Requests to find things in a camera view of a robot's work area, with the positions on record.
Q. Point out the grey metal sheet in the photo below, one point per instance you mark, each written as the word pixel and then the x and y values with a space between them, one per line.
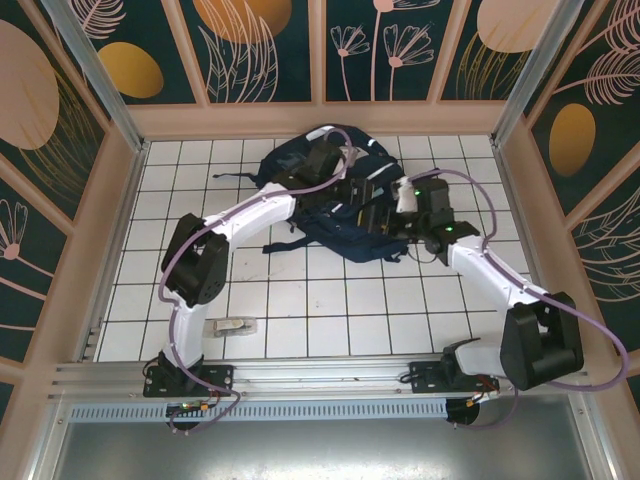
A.
pixel 320 450

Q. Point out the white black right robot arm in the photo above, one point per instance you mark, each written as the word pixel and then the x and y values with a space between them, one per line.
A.
pixel 490 270

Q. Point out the dark floral wall panel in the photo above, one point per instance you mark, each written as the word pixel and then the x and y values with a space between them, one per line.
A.
pixel 610 250
pixel 575 135
pixel 480 60
pixel 240 50
pixel 30 90
pixel 25 260
pixel 130 70
pixel 380 50

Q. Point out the aluminium corner post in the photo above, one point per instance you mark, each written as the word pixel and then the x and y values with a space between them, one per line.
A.
pixel 100 85
pixel 535 70

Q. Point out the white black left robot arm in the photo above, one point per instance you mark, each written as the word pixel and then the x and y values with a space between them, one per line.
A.
pixel 250 215

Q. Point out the short aluminium side rail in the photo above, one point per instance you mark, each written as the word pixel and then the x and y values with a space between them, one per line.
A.
pixel 90 340

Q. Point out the clear plastic pencil pouch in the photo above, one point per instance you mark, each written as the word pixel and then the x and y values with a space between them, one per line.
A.
pixel 232 327

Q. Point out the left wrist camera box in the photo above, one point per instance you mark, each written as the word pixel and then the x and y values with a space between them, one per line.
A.
pixel 352 156

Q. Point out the navy blue student backpack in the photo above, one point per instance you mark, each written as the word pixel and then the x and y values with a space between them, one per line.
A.
pixel 350 245

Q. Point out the long aluminium base rail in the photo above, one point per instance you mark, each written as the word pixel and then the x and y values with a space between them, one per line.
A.
pixel 325 370

